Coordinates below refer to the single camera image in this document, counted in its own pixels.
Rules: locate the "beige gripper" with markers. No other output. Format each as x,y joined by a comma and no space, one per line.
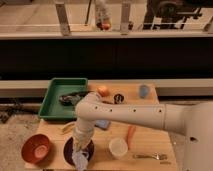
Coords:
81,140

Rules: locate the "white towel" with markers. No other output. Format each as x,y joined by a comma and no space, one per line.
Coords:
80,160

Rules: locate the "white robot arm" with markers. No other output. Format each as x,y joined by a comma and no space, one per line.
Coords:
195,122

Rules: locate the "purple bowl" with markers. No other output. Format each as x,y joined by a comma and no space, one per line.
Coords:
68,151

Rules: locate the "orange bowl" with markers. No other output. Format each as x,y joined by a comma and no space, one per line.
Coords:
36,148

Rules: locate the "blue sponge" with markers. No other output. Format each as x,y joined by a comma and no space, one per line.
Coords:
102,124

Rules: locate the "white cup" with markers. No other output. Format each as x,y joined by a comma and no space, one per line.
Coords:
118,147

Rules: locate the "green plastic tray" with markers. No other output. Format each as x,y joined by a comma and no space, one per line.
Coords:
52,108

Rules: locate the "orange carrot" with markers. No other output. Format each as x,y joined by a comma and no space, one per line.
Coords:
130,134

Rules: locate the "orange fruit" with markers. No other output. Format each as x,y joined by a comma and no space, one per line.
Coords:
103,91

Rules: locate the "black round object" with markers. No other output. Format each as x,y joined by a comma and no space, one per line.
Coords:
118,98

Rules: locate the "blue cup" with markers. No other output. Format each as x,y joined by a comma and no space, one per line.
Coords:
144,91

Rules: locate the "black handled kitchen utensil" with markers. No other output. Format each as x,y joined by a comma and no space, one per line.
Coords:
72,98

